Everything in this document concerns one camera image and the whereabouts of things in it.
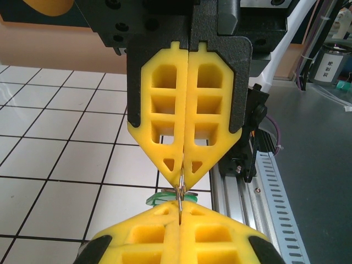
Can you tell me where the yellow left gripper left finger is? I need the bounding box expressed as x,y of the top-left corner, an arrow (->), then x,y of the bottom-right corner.
74,200 -> 181,264

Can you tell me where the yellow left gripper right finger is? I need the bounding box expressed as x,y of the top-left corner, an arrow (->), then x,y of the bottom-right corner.
179,202 -> 285,264

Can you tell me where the silver key with green cover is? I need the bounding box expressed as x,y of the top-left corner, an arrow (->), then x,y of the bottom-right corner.
145,189 -> 199,207

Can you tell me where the grey canister with white label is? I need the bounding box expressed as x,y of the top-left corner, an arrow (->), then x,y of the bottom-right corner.
310,43 -> 352,86

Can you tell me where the white plastic object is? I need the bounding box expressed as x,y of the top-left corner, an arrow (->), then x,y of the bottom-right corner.
334,8 -> 352,42

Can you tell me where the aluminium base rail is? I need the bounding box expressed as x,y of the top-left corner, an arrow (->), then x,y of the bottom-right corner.
209,161 -> 278,264

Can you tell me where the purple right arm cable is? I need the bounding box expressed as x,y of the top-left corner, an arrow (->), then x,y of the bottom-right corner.
265,0 -> 335,155

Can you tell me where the white slotted cable duct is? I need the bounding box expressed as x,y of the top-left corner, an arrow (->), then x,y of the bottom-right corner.
254,150 -> 313,264

